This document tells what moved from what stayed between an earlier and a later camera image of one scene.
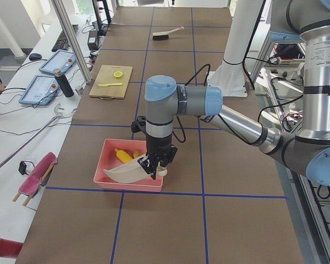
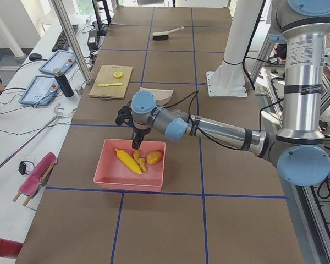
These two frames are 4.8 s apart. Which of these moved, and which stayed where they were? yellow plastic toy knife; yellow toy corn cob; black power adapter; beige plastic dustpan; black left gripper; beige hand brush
Moved: black left gripper; beige plastic dustpan
Stayed: black power adapter; yellow toy corn cob; beige hand brush; yellow plastic toy knife
